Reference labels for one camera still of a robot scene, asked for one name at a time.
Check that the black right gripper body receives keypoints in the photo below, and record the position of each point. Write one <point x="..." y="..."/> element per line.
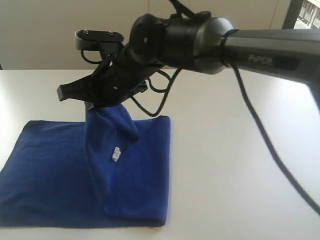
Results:
<point x="111" y="85"/>

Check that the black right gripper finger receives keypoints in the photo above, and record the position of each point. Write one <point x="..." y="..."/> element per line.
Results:
<point x="142" y="87"/>
<point x="77" y="90"/>

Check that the blue microfiber towel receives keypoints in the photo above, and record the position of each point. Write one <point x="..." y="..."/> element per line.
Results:
<point x="61" y="174"/>

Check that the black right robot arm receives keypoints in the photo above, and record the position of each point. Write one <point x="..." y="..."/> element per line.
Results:
<point x="202" y="44"/>

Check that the white towel label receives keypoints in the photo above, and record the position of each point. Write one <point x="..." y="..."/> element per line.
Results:
<point x="116" y="154"/>

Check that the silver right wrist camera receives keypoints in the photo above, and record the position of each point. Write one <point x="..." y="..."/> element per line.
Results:
<point x="89" y="40"/>

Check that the dark window frame post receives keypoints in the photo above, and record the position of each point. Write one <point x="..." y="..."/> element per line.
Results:
<point x="292" y="14"/>

